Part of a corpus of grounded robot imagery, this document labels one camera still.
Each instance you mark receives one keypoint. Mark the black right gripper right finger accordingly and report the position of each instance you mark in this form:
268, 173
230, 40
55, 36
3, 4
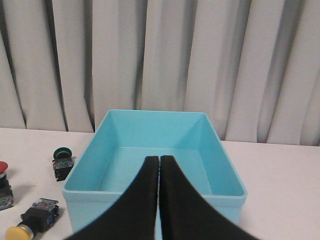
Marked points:
184, 213

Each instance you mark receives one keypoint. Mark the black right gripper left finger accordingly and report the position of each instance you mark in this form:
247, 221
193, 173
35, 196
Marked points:
133, 215

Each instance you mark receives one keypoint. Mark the red mushroom push button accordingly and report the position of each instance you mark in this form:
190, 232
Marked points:
6, 193

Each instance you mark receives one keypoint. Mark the light blue plastic box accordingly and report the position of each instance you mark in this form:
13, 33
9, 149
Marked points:
125, 138

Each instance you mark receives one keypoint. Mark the green push button near box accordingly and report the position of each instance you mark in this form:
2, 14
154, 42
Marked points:
62, 163

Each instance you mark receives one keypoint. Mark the yellow mushroom push button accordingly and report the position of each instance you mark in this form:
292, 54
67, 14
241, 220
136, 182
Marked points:
39, 218

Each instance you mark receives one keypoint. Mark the grey pleated curtain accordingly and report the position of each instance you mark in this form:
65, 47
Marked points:
253, 66

